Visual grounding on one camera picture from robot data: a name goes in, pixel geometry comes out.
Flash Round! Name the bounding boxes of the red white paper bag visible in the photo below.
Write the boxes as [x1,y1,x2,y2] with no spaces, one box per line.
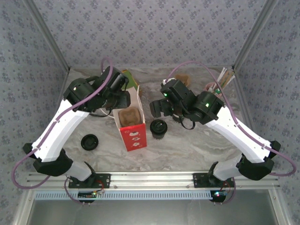
[100,84,148,152]

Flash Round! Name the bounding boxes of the white wrapped straw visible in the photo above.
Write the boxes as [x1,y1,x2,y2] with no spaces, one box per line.
[217,68,228,89]
[215,67,226,89]

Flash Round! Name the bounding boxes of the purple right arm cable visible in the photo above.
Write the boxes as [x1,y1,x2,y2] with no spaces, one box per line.
[167,60,296,206]

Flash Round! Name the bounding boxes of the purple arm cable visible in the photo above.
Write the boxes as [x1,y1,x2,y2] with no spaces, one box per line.
[167,60,296,206]
[11,57,114,205]

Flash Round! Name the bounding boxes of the aluminium frame post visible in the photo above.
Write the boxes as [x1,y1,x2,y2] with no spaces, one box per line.
[23,0,71,72]
[231,0,280,71]

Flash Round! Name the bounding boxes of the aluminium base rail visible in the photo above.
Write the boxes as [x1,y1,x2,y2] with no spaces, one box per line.
[25,171,281,189]

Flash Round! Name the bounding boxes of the slotted cable duct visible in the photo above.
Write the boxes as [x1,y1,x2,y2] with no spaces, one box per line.
[35,190,213,200]

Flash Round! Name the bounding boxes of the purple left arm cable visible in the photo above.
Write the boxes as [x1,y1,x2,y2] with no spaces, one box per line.
[11,57,114,205]

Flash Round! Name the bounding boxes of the aluminium frame leg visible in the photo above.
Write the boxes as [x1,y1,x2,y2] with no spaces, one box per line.
[13,188,36,225]
[267,187,291,225]

